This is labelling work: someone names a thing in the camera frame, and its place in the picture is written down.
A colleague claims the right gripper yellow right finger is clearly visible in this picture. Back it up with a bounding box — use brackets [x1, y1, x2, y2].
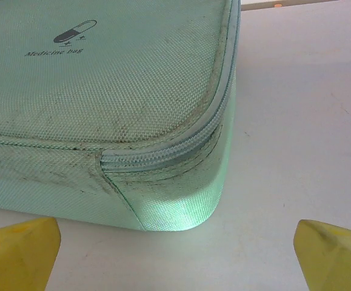
[293, 219, 351, 291]

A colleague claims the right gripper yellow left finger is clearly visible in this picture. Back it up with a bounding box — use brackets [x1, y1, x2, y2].
[0, 216, 62, 291]

